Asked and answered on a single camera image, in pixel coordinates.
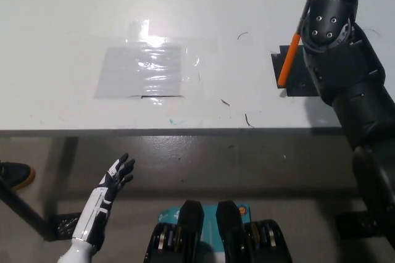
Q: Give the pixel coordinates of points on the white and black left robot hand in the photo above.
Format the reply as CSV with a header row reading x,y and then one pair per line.
x,y
103,195

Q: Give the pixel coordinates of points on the orange microfiber telescopic duster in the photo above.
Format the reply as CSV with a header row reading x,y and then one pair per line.
x,y
288,59

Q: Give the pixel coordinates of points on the black desk leg with foot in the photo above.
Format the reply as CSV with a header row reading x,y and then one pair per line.
x,y
21,207

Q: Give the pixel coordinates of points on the black desk foot plate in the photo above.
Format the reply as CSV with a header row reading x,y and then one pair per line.
x,y
351,226

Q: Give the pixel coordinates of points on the black shoe with tan sole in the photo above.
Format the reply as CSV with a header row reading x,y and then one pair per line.
x,y
15,174

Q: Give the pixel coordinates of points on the clear taped grey plastic sheet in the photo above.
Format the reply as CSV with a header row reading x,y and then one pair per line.
x,y
139,71

